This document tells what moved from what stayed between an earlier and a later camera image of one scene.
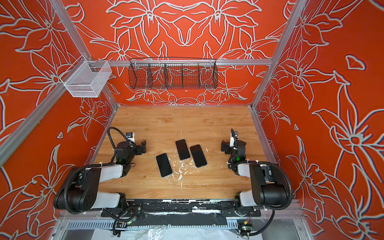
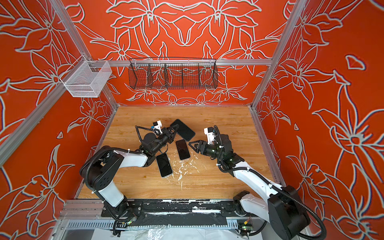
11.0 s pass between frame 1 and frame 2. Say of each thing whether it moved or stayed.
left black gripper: moved
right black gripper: moved
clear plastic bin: stayed
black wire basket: stayed
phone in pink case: stayed
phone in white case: stayed
